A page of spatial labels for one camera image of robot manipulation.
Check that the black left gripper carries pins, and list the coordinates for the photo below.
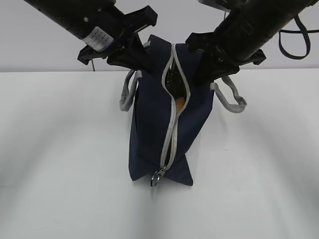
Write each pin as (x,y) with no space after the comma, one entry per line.
(115,37)

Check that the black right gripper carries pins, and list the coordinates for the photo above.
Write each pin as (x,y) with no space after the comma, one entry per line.
(215,62)

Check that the bread roll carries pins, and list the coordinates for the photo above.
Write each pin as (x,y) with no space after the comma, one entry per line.
(180,102)

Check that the navy blue lunch bag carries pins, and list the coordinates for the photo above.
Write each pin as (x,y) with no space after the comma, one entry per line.
(160,136)

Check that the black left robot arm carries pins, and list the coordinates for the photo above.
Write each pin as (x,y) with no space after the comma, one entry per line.
(75,16)

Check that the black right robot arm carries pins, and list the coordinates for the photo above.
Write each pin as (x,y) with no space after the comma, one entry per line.
(240,36)

